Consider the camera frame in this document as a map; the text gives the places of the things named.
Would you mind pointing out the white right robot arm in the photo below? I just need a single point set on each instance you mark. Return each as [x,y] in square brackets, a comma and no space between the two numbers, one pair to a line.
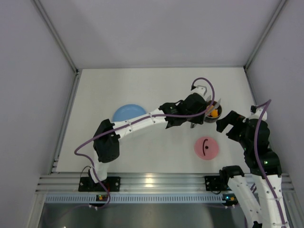
[262,205]

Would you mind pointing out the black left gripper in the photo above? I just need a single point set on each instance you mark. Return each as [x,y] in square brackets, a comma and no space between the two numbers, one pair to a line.
[202,110]

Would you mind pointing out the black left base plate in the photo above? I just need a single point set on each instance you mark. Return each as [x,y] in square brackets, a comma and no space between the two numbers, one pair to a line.
[112,184]

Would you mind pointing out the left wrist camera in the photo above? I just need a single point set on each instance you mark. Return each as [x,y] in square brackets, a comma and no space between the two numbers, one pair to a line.
[201,90]

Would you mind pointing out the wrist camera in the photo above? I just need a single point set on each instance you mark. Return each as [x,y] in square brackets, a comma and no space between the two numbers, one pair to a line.
[201,90]
[258,112]

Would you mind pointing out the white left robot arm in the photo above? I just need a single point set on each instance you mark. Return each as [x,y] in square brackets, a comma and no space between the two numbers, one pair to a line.
[107,147]

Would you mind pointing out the steel lunch box bowl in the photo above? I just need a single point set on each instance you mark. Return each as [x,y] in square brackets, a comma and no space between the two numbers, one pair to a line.
[215,105]

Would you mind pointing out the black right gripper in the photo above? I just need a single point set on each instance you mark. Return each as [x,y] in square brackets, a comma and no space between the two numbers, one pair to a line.
[231,122]

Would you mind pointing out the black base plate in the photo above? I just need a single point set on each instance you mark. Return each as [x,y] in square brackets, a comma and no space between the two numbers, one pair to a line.
[112,184]
[215,184]

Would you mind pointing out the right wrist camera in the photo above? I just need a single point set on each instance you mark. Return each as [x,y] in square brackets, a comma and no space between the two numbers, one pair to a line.
[258,112]

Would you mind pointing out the pink lid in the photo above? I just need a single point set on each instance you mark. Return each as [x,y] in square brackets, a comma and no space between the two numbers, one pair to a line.
[206,148]

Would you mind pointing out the blue plate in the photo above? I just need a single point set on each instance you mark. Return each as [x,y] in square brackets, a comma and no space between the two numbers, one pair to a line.
[128,111]

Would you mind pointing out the aluminium frame post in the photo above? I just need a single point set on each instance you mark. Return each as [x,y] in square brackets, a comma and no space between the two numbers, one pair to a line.
[54,33]
[265,32]

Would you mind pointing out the right aluminium frame post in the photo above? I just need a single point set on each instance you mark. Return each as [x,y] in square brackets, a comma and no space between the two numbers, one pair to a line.
[265,32]

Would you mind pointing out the left aluminium frame post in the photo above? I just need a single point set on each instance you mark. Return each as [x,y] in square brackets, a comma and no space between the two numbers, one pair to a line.
[54,33]

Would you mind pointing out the grey cable duct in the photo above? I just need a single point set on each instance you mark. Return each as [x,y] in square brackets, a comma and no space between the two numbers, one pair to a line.
[140,198]

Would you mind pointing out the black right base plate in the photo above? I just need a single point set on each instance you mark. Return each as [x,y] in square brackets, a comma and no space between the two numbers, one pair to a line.
[215,184]

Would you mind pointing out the orange fish-shaped food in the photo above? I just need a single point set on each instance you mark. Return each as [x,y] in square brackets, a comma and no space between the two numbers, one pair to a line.
[214,113]

